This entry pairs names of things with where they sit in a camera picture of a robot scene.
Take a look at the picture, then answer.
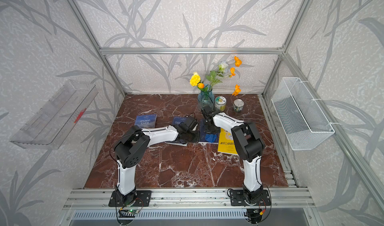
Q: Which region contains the dark navy Chinese book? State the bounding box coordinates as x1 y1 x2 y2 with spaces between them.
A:
199 119 220 144

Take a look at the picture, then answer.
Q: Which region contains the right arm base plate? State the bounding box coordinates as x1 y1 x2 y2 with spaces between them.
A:
227 189 272 207

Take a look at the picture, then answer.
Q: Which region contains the white wire basket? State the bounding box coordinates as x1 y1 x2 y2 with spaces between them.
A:
272 77 335 151

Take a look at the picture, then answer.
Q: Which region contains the glass vase teal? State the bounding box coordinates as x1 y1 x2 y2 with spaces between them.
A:
198 90 215 111

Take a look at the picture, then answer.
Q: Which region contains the open silver tin can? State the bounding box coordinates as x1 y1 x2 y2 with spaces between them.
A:
233 99 245 113

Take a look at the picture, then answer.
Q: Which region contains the green white tin can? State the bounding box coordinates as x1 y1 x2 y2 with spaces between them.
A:
215 96 227 112

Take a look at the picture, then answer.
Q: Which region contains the The Little Prince blue book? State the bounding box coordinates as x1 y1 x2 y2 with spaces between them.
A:
166 116 188 147

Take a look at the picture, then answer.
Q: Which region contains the yellow orange flower bouquet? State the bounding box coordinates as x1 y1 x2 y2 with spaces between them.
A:
190 56 243 92

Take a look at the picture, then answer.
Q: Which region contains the yellow book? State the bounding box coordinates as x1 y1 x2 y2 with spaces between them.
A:
218 129 238 155

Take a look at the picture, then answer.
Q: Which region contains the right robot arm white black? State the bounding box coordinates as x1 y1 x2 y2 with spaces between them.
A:
201 106 265 205

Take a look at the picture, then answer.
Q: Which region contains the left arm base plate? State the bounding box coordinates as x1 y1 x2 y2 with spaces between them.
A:
109 190 152 208

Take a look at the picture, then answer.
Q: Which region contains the clear acrylic shelf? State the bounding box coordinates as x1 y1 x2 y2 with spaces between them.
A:
10 80 98 150

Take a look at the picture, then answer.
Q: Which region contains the aluminium front rail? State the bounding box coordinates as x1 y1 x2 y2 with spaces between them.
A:
63 188 315 210

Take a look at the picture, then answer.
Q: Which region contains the left circuit board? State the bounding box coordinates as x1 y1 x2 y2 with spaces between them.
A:
118 208 143 218

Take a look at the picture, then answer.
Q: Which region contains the Animal Farm book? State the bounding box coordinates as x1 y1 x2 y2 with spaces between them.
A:
135 114 157 129

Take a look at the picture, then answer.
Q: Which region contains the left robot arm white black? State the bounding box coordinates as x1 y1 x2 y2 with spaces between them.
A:
114 116 199 197

